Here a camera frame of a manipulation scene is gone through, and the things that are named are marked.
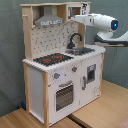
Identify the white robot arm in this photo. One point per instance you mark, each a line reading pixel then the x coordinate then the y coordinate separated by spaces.
pixel 107 26

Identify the white toy oven door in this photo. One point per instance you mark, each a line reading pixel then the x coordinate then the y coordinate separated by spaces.
pixel 64 97

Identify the grey range hood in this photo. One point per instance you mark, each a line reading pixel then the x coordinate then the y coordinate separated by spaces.
pixel 48 18

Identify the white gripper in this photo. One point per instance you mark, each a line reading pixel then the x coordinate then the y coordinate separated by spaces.
pixel 81 19

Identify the black toy faucet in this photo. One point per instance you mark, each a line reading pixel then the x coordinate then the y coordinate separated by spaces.
pixel 71 43

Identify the wooden toy kitchen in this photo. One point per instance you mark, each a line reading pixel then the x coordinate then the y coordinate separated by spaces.
pixel 50 39

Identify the black toy stovetop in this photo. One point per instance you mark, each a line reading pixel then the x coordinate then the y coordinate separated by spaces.
pixel 52 59

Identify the red right stove knob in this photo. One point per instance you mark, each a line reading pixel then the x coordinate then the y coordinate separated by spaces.
pixel 74 69

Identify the grey toy sink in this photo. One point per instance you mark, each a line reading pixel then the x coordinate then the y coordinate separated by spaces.
pixel 79 51

